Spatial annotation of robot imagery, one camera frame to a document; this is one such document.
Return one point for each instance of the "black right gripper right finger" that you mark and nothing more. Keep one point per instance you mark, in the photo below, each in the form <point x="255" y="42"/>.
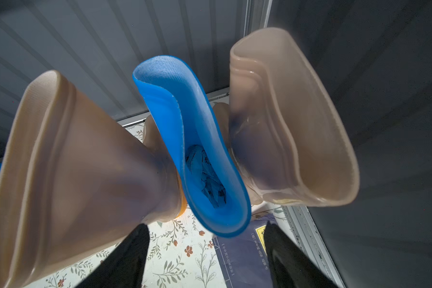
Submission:
<point x="289" y="266"/>

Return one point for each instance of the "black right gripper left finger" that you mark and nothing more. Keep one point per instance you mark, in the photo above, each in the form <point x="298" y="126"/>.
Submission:
<point x="124" y="267"/>

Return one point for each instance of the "beige boot back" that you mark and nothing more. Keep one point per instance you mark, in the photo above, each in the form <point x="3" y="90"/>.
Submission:
<point x="74" y="182"/>
<point x="281" y="127"/>

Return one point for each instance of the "dark blue book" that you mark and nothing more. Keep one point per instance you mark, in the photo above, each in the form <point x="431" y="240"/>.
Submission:
<point x="243" y="258"/>

